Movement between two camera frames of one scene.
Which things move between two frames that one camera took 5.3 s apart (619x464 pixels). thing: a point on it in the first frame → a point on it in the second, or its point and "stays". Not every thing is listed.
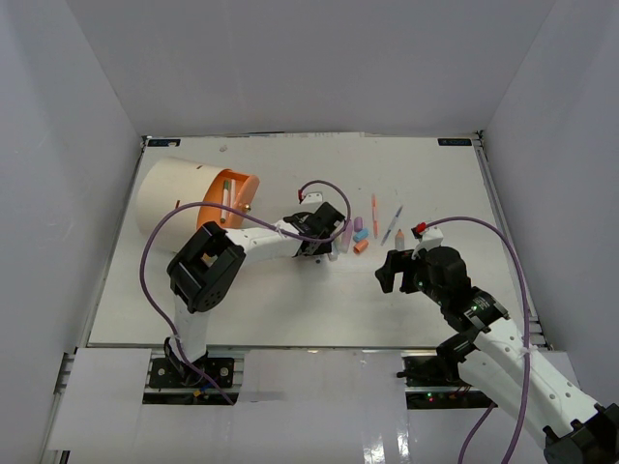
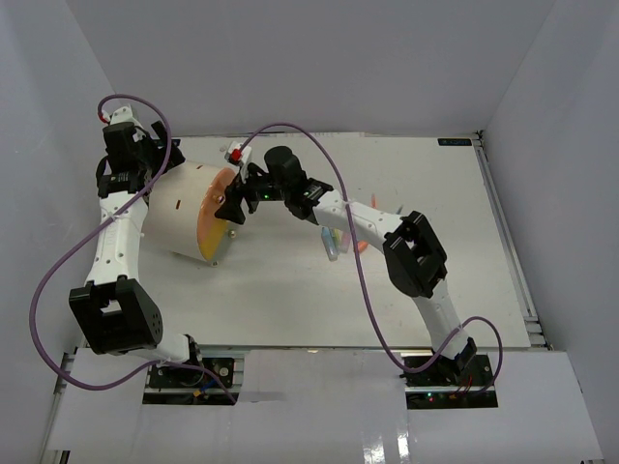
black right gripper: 398,262 → 231,210
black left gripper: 325,247 → 151,143
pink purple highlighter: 344,238 stays
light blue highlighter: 333,256 stays
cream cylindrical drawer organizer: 164,185 stays
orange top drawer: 232,189 stays
